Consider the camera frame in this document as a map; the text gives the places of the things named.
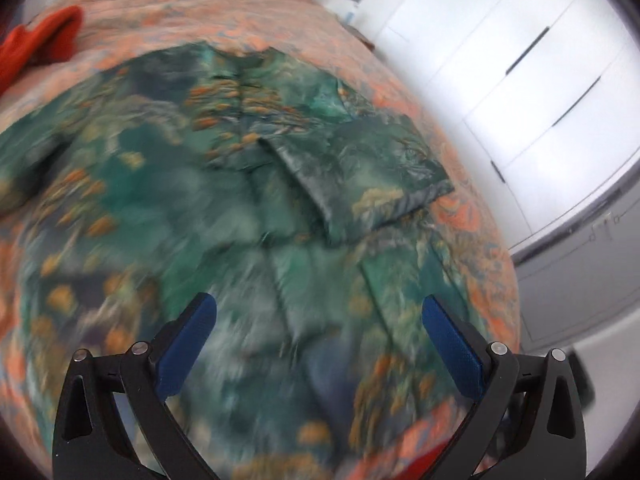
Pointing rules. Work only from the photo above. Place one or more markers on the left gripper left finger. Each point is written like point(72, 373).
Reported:
point(90, 440)

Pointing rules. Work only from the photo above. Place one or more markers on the orange paisley bed quilt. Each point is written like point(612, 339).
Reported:
point(280, 25)

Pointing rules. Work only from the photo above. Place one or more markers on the red knit sweater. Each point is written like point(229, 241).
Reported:
point(53, 40)

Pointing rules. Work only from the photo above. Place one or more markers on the green landscape print jacket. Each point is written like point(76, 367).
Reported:
point(240, 239)

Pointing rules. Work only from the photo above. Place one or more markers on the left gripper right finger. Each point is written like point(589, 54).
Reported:
point(525, 421)

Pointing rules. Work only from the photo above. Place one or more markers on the white wardrobe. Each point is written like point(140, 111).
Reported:
point(540, 97)

